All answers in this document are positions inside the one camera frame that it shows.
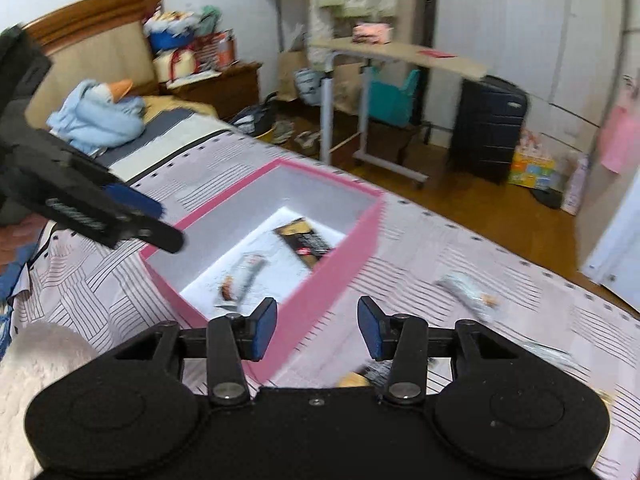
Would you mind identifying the pink hanging bag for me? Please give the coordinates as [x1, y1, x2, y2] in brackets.
[599, 105, 640, 175]

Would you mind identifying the black bag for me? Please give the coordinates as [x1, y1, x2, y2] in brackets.
[230, 92, 278, 136]

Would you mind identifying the black snack packet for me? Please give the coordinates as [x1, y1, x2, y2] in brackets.
[272, 217, 336, 268]

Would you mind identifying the wooden nightstand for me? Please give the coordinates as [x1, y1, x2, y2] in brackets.
[165, 61, 263, 121]

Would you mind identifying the white wardrobe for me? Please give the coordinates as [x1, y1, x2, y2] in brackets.
[435, 0, 626, 161]

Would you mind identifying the black suitcase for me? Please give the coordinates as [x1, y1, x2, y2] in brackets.
[447, 75, 529, 184]

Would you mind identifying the goose plush in blue blanket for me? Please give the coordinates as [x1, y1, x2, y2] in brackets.
[47, 78, 146, 156]

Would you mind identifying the pink white package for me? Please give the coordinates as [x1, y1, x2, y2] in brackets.
[560, 152, 591, 216]

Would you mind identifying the colourful patterned bag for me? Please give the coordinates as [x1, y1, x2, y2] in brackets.
[507, 130, 558, 191]

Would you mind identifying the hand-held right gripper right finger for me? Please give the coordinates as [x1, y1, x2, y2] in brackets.
[357, 296, 531, 407]

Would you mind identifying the rolling side table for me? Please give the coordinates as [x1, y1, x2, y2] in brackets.
[310, 37, 488, 188]

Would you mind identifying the wooden headboard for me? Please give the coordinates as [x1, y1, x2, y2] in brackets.
[22, 0, 163, 131]

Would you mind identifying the black slipper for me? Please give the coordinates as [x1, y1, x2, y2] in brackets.
[532, 187, 563, 209]

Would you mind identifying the pink box on table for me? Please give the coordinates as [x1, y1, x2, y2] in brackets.
[351, 22, 396, 45]

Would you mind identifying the silver snack bar packet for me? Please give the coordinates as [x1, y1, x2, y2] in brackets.
[435, 271, 501, 323]
[215, 252, 266, 308]

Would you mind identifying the grey navy bed sheet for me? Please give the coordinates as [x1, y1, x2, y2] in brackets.
[95, 95, 236, 181]

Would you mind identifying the striped bed blanket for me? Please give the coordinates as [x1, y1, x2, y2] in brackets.
[10, 125, 640, 480]

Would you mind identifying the brown paper bag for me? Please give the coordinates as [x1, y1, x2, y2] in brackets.
[276, 50, 326, 103]

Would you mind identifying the white door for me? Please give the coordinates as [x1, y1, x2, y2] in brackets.
[580, 180, 640, 301]

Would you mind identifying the blue basin of toys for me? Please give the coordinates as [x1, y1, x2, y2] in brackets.
[145, 5, 221, 53]

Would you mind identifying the red white paper bag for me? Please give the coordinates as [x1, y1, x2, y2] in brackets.
[192, 30, 236, 73]

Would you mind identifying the white fluffy cushion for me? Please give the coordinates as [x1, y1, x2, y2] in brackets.
[0, 322, 108, 480]

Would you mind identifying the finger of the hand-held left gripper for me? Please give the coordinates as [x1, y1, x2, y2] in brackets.
[102, 184, 166, 221]
[107, 216, 186, 254]

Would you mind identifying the white snack packet orange print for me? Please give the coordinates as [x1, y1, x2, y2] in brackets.
[520, 340, 593, 378]

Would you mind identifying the teal bag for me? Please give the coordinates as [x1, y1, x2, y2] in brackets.
[370, 67, 421, 128]

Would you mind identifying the white plastic bag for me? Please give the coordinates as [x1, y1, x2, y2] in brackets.
[295, 67, 323, 106]

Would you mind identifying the blue cloth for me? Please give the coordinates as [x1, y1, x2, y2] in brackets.
[0, 260, 31, 311]

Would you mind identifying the pink box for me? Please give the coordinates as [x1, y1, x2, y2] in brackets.
[140, 157, 388, 381]
[351, 22, 396, 45]

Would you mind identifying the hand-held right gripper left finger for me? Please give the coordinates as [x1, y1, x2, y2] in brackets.
[100, 297, 278, 407]

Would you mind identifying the cream bag red ribbon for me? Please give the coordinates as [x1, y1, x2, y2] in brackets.
[152, 47, 198, 83]

